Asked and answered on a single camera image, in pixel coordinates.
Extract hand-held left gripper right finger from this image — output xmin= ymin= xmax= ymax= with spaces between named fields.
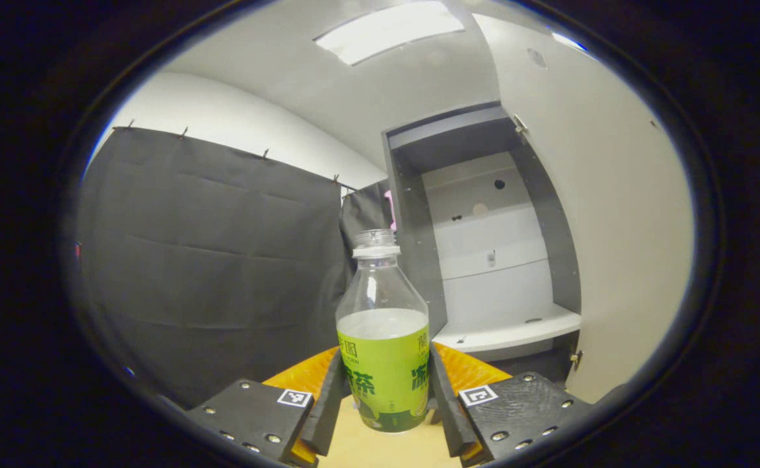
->
xmin=428 ymin=343 xmax=595 ymax=465

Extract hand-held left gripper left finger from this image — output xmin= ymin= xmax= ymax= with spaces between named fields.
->
xmin=185 ymin=346 xmax=350 ymax=467

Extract green label clear bottle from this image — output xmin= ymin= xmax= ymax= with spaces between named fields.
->
xmin=335 ymin=229 xmax=431 ymax=434

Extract dark grey cabinet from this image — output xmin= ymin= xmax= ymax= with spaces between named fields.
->
xmin=383 ymin=101 xmax=583 ymax=385

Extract beige cabinet door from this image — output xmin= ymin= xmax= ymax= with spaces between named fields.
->
xmin=474 ymin=13 xmax=696 ymax=405

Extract white cabinet shelf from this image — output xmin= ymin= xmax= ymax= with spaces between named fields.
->
xmin=433 ymin=304 xmax=583 ymax=355

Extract black backdrop cloth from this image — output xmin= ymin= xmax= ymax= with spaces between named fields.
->
xmin=73 ymin=125 xmax=395 ymax=409

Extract large ceiling light panel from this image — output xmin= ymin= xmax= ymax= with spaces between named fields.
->
xmin=313 ymin=1 xmax=465 ymax=66

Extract long ceiling light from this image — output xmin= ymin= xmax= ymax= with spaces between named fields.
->
xmin=551 ymin=31 xmax=588 ymax=54

